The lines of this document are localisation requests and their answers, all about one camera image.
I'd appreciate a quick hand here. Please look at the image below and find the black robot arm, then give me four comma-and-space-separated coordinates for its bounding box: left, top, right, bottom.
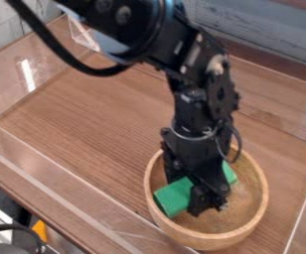
56, 0, 240, 216

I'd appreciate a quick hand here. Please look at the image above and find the clear acrylic corner bracket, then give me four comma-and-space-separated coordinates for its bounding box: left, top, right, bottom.
69, 17, 100, 52

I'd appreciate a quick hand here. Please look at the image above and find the brown wooden bowl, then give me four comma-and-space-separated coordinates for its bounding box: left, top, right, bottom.
144, 151, 269, 251

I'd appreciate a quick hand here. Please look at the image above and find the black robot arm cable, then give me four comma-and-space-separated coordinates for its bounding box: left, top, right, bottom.
5, 0, 175, 77

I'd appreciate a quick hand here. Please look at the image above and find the clear acrylic enclosure wall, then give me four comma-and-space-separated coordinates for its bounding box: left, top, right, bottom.
0, 36, 306, 254

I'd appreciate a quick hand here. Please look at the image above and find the yellow label sticker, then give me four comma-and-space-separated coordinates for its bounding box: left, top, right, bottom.
32, 220, 49, 242

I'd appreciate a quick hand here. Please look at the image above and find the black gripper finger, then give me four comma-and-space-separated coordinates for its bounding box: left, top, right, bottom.
187, 186, 230, 217
164, 155, 188, 184

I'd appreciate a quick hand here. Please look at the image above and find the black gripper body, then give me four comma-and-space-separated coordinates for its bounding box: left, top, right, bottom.
161, 124, 242, 192

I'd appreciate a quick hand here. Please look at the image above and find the green rectangular block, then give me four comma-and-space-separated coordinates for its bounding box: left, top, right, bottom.
153, 160, 239, 219

